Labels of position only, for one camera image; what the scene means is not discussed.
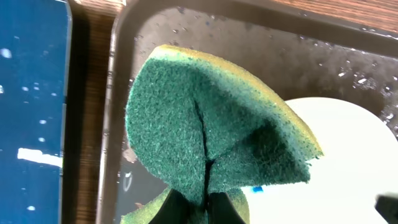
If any dark grey serving tray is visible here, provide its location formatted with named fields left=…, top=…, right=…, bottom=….
left=96, top=1, right=397, bottom=223

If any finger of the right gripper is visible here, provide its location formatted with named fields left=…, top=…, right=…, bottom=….
left=374, top=193, right=398, bottom=224

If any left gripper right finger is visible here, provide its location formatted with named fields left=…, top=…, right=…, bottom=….
left=206, top=192, right=245, bottom=224

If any blue water tray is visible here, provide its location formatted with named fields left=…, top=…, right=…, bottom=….
left=1, top=0, right=72, bottom=223

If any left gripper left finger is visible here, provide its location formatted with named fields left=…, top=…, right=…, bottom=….
left=149, top=189, right=190, bottom=224

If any white plate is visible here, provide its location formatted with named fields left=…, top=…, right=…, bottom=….
left=243, top=97, right=397, bottom=224

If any green yellow sponge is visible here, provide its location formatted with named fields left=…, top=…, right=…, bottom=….
left=122, top=45, right=323, bottom=223

